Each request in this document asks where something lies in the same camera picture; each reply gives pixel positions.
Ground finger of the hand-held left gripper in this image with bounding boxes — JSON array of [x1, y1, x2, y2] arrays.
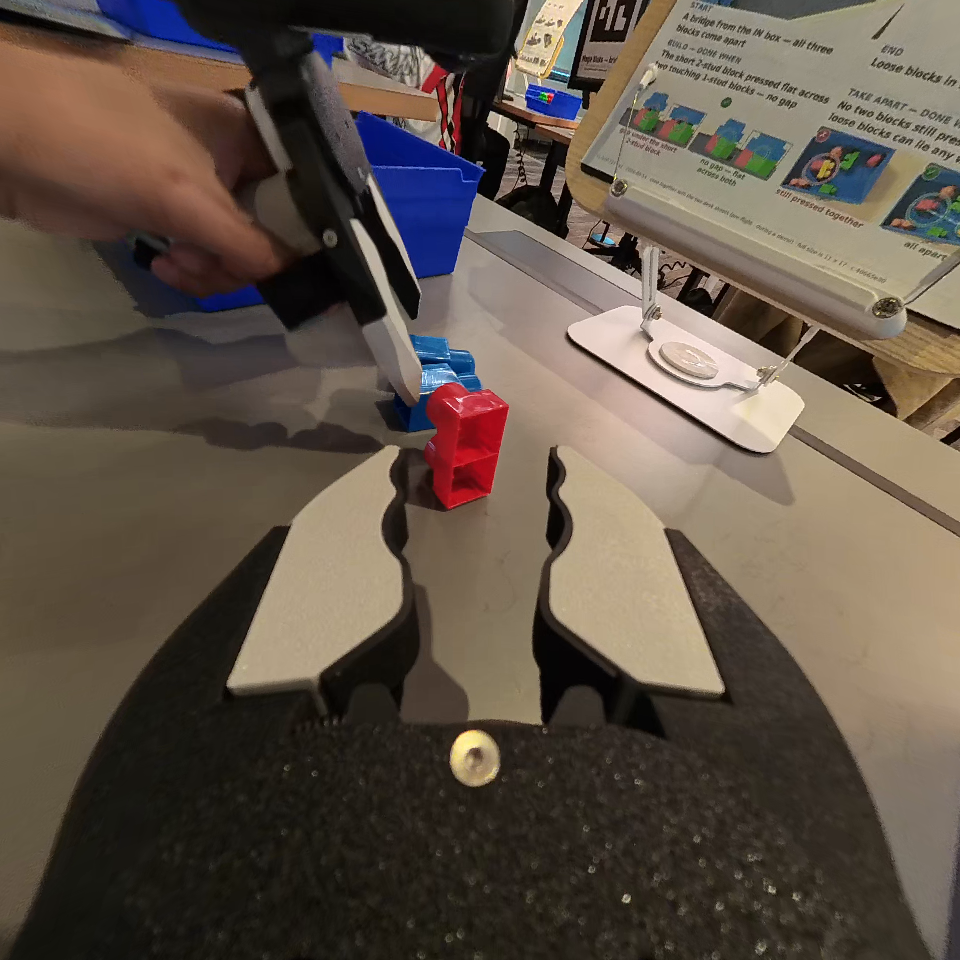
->
[[362, 312, 426, 408], [349, 178, 423, 321]]

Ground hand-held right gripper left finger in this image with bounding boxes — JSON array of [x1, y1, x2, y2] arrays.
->
[[225, 444, 421, 714]]

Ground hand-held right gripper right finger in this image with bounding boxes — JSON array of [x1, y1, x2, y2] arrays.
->
[[534, 445, 728, 715]]

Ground blue single-stud toy block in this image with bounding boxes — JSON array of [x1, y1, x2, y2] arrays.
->
[[393, 366, 485, 435], [408, 333, 475, 376]]

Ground blue plastic storage bin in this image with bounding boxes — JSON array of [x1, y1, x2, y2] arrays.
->
[[97, 112, 487, 312]]

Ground red two-stud toy block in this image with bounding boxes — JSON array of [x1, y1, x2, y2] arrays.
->
[[423, 382, 511, 511]]

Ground small blue bin with blocks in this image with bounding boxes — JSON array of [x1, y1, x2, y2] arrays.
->
[[525, 84, 585, 121]]

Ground person's left hand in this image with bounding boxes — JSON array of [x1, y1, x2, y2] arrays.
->
[[0, 45, 303, 299]]

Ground blue background bins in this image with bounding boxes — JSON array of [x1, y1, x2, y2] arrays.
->
[[97, 0, 346, 65]]

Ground paper instruction sheet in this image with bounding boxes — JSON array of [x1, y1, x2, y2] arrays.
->
[[516, 0, 586, 76]]

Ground framed marker sign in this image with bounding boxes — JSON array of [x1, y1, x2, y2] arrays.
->
[[567, 0, 655, 93]]

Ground wooden instruction board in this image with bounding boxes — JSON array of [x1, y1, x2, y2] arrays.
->
[[566, 0, 960, 342]]

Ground grey table cable cover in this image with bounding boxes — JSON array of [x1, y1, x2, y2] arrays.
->
[[465, 227, 605, 315]]

